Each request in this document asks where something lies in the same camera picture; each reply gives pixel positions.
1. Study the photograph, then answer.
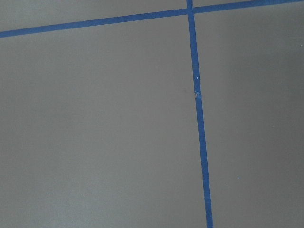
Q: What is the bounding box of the brown paper table cover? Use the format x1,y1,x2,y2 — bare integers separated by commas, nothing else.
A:
0,0,304,228

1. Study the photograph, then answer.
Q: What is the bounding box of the long blue tape strip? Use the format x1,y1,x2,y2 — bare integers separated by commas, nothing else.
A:
186,0,214,228

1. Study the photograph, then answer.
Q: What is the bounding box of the crossing blue tape strip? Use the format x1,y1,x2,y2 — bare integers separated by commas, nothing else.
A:
0,0,296,38

